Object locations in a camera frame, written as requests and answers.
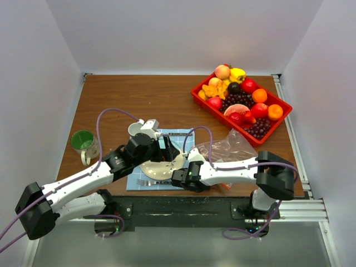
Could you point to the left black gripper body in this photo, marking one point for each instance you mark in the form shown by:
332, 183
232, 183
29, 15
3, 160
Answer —
154, 153

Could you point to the red apple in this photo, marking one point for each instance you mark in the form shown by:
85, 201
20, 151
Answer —
215, 102
259, 110
248, 86

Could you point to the clear zip top bag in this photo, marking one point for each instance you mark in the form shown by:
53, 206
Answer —
234, 147

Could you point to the red apple back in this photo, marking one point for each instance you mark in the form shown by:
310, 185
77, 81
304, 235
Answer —
248, 86

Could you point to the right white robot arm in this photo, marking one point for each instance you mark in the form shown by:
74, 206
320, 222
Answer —
274, 177

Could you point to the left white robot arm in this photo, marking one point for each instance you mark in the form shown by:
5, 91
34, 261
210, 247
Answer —
40, 208

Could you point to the cream and teal plate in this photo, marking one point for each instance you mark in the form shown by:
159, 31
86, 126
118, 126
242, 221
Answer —
163, 170

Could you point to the metal spoon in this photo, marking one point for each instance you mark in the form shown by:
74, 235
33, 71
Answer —
175, 134

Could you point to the metal fork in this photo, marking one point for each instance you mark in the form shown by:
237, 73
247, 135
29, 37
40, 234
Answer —
151, 183

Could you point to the small grey cup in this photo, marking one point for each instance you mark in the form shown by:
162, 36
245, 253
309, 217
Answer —
134, 129

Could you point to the blue checked placemat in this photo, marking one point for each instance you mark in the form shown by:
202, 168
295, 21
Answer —
138, 174

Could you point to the green floral mug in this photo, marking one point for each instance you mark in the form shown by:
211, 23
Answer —
86, 145

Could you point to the watermelon slice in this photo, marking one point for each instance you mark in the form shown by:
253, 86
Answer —
239, 108

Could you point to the strawberry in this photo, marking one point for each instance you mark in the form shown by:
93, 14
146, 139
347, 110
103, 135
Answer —
249, 118

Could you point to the upper purple grape bunch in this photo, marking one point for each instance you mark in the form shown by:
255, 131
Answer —
240, 98

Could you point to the purple grape bunch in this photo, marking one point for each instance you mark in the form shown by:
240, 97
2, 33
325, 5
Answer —
259, 129
240, 98

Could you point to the lower purple grape bunch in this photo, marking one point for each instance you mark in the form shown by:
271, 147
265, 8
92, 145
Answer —
259, 129

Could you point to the yellow bell pepper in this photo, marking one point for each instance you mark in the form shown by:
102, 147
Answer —
237, 75

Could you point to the orange fruit back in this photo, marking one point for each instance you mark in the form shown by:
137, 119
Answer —
259, 95

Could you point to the orange fruit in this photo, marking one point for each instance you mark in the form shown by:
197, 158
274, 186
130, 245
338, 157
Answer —
275, 112
259, 95

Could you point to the orange fruit right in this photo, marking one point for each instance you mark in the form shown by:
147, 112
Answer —
275, 112

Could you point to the red plastic fruit tray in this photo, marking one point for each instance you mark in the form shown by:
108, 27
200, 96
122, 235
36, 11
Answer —
272, 99

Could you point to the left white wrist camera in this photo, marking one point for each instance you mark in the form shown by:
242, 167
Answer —
149, 128

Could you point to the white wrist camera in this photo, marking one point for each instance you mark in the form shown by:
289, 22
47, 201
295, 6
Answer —
149, 128
195, 157

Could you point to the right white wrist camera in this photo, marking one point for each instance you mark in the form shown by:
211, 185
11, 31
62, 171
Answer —
195, 157

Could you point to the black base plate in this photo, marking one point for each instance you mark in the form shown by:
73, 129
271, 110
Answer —
179, 212

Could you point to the aluminium frame rail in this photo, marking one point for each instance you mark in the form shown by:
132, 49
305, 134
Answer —
310, 210

